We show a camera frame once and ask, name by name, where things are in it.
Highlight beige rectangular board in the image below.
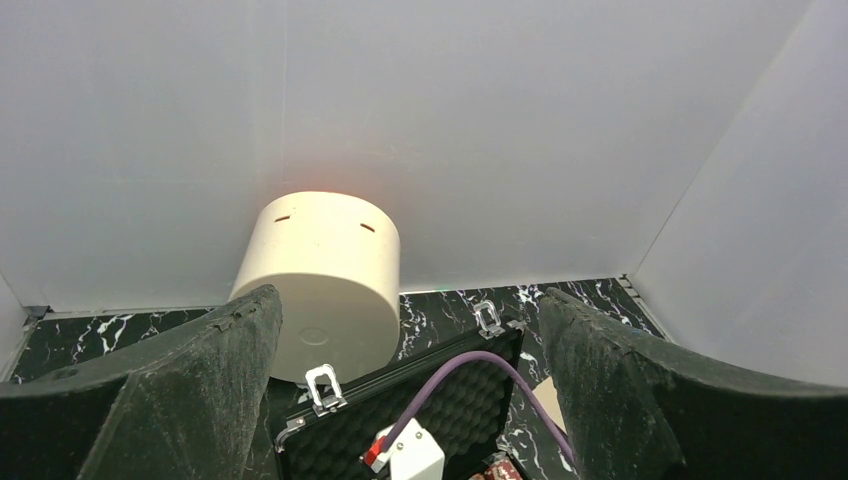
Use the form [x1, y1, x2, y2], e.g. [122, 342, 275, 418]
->
[533, 377, 566, 432]

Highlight aluminium frame rail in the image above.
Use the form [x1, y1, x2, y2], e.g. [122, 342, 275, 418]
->
[616, 275, 677, 344]

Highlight red white chip stack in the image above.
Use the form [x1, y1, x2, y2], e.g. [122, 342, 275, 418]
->
[468, 452, 524, 480]

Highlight white cylindrical lamp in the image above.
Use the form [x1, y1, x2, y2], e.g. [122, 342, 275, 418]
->
[230, 191, 401, 383]

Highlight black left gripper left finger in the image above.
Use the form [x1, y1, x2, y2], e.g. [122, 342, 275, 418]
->
[1, 285, 283, 479]

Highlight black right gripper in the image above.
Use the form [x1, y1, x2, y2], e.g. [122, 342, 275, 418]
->
[360, 418, 445, 480]

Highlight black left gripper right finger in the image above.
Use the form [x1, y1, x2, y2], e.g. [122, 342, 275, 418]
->
[538, 288, 847, 479]

